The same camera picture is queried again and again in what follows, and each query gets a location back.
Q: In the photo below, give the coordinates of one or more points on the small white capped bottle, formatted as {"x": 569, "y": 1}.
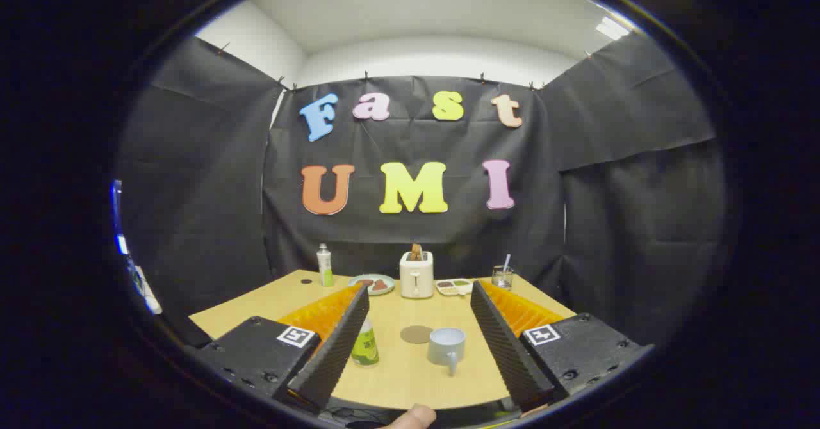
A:
{"x": 325, "y": 266}

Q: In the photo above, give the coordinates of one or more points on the pale blue cup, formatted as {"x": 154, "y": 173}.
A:
{"x": 445, "y": 347}

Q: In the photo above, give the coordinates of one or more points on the black backdrop cloth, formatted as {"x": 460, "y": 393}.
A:
{"x": 211, "y": 192}

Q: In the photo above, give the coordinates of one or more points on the round brown coaster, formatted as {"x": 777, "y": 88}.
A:
{"x": 414, "y": 334}

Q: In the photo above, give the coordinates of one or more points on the small ceiling light panel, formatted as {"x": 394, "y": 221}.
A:
{"x": 613, "y": 29}

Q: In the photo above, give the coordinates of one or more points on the cream toaster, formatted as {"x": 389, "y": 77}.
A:
{"x": 416, "y": 278}

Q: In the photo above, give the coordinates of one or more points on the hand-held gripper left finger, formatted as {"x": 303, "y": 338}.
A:
{"x": 333, "y": 352}

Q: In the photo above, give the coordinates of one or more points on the white divided dish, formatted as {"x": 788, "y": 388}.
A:
{"x": 453, "y": 287}

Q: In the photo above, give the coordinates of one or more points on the green label juice bottle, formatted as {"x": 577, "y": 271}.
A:
{"x": 366, "y": 350}

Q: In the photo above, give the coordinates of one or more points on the brown toast slice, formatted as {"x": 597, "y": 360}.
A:
{"x": 417, "y": 251}

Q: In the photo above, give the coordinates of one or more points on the pale green plate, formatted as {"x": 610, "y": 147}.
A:
{"x": 360, "y": 290}

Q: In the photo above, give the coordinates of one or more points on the white object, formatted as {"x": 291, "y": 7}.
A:
{"x": 146, "y": 291}

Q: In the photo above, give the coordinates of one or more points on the wooden table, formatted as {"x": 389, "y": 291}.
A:
{"x": 403, "y": 381}

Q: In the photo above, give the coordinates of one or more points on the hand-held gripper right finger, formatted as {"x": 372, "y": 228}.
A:
{"x": 506, "y": 352}

